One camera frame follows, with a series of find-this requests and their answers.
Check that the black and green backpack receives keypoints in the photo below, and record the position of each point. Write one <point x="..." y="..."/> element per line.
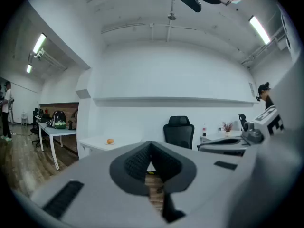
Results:
<point x="59" y="120"/>

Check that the white side desk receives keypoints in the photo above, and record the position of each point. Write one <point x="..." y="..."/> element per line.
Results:
<point x="218" y="135"/>

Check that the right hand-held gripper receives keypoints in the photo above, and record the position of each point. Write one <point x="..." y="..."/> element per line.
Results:
<point x="263" y="120"/>

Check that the person's glasses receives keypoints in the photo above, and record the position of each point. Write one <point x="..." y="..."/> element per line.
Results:
<point x="226" y="1"/>

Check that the black desk stand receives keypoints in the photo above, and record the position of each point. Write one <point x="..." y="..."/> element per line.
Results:
<point x="242" y="120"/>

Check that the person's white shirt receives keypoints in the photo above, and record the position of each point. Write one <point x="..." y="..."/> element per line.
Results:
<point x="285" y="151"/>

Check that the round ceiling fixture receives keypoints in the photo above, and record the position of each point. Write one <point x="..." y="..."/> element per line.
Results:
<point x="171" y="16"/>

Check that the small white rack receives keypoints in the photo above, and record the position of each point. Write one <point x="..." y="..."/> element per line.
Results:
<point x="24" y="118"/>

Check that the black head camera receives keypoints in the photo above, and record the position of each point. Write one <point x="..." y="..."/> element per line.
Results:
<point x="191" y="1"/>

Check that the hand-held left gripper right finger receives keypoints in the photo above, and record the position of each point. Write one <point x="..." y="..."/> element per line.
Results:
<point x="204" y="174"/>

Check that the long ceiling light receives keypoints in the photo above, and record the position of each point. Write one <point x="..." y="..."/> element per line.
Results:
<point x="29" y="68"/>
<point x="39" y="43"/>
<point x="259" y="29"/>

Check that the white desk with curved legs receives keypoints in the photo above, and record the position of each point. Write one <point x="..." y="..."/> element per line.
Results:
<point x="59" y="132"/>

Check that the black mesh office chair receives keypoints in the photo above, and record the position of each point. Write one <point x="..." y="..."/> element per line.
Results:
<point x="178" y="132"/>

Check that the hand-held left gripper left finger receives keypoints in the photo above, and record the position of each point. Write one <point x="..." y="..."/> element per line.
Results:
<point x="95" y="174"/>

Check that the black flask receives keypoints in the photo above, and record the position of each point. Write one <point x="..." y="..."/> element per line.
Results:
<point x="71" y="125"/>

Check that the small red potted plant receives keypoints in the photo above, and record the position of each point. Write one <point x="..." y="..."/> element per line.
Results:
<point x="227" y="127"/>

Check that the dark drink bottle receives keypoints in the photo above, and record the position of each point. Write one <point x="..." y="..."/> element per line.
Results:
<point x="204" y="130"/>

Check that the black swivel chair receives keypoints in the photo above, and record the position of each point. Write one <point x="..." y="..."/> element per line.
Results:
<point x="36" y="127"/>

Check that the white table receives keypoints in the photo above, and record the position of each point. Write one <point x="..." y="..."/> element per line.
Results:
<point x="95" y="143"/>

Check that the dark blurry object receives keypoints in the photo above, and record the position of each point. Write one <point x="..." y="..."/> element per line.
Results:
<point x="110" y="141"/>

